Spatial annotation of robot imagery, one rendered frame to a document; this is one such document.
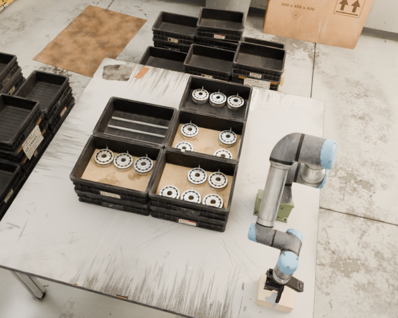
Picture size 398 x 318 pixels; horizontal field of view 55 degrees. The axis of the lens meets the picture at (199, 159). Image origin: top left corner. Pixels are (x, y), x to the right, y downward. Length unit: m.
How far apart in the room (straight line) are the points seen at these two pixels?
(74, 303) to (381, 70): 3.59
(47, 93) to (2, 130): 0.53
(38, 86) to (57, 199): 1.37
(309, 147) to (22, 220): 1.46
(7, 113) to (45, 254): 1.29
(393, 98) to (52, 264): 3.38
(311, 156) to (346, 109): 2.36
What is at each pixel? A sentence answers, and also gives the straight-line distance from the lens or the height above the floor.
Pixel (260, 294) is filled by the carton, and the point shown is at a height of 0.78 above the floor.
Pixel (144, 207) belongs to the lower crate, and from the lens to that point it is 1.95.
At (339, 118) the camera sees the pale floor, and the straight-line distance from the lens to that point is 3.74.
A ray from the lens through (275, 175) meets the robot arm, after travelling 1.55.
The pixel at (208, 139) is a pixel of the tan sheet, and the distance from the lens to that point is 2.18.
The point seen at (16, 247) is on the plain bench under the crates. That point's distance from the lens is 2.11.
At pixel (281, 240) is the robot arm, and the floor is 1.08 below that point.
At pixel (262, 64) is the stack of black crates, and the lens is 3.29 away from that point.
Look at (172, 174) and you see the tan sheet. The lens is 2.02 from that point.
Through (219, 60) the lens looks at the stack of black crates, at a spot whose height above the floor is 0.38.
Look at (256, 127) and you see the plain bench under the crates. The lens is 2.46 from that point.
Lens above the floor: 2.48
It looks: 52 degrees down
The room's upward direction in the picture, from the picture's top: 4 degrees clockwise
